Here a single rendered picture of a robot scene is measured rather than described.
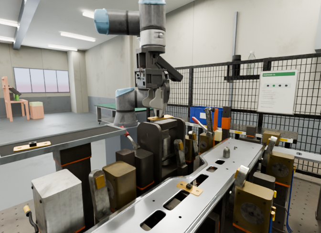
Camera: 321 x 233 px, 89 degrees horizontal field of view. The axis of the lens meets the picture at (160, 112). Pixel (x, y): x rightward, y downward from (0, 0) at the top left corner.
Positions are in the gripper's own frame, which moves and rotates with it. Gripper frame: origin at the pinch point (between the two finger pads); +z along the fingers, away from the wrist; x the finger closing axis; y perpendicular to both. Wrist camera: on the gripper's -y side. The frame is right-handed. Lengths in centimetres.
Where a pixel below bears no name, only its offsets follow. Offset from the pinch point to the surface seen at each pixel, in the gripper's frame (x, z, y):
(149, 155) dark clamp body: -5.3, 16.9, 1.8
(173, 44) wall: -317, -102, -262
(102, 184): 3.0, 16.2, 21.0
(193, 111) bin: -57, 17, -73
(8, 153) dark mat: -11.5, 7.3, 40.6
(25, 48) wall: -1004, -168, 93
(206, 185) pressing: 11.6, 24.9, -10.5
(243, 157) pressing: 6, 27, -43
